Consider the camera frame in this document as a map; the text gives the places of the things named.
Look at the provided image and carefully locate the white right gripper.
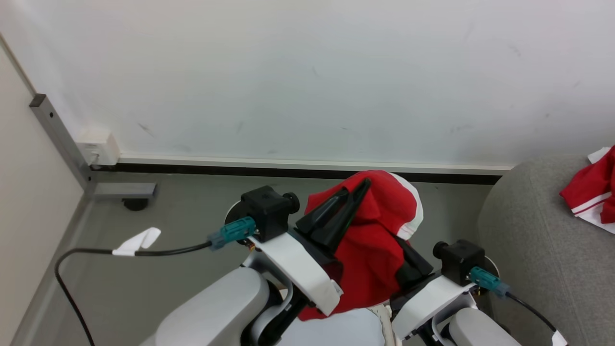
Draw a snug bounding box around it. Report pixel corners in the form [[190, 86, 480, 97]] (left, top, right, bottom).
[[390, 238, 477, 341]]

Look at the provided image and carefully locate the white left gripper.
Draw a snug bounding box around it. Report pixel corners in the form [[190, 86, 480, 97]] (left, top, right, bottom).
[[249, 178, 372, 318]]

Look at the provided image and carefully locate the red and white garment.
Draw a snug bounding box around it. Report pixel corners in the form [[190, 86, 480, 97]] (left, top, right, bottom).
[[298, 170, 424, 321]]

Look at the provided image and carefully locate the red garment with white stripes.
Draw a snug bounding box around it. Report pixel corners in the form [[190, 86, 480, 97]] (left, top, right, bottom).
[[559, 146, 615, 235]]

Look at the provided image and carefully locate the dark baseboard with white edge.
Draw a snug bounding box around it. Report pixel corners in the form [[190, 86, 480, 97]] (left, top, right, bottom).
[[90, 154, 515, 186]]

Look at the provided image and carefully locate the grey fabric sofa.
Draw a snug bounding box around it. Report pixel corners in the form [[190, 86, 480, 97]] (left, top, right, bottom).
[[477, 154, 615, 346]]

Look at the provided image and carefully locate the teal right cable connector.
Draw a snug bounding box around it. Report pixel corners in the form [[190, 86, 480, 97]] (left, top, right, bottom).
[[469, 266, 512, 298]]

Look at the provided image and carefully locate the teal cable connector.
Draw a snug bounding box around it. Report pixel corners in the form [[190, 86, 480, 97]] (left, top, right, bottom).
[[207, 216, 257, 251], [469, 266, 512, 298]]

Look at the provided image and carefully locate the teal left cable connector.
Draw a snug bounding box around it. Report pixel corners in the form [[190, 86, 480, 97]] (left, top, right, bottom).
[[207, 216, 257, 251]]

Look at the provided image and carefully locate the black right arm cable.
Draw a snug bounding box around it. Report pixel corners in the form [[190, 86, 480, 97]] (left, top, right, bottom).
[[507, 292, 560, 337]]

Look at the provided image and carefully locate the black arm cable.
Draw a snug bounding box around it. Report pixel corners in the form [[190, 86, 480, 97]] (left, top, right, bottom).
[[54, 241, 213, 346], [507, 292, 560, 337]]

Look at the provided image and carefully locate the white wall outlet box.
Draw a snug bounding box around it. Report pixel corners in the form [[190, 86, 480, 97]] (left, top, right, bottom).
[[75, 129, 121, 167]]

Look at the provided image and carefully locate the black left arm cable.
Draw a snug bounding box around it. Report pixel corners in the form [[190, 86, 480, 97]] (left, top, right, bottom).
[[54, 241, 213, 346]]

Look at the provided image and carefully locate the grey metal frame bar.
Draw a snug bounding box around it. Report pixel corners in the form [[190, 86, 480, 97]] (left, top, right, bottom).
[[29, 93, 158, 200]]

